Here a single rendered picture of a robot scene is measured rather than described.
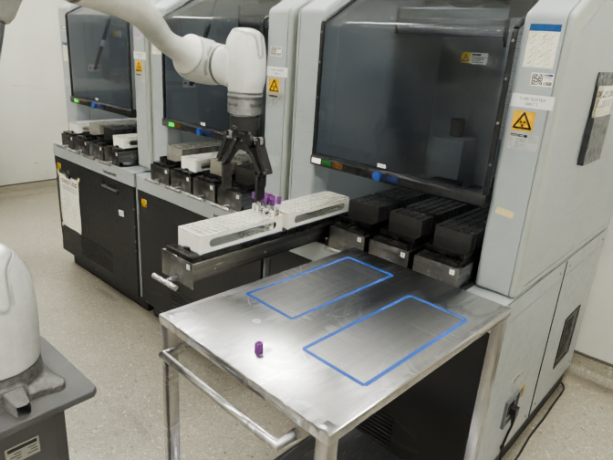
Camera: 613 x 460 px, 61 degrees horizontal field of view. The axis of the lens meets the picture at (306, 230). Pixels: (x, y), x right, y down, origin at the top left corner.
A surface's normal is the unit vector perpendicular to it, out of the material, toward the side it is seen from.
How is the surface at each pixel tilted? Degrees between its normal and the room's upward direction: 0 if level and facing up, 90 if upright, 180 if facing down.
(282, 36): 90
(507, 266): 90
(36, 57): 90
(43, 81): 90
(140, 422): 0
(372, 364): 0
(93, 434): 0
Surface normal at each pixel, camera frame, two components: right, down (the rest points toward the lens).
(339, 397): 0.07, -0.94
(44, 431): 0.74, 0.27
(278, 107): -0.67, 0.21
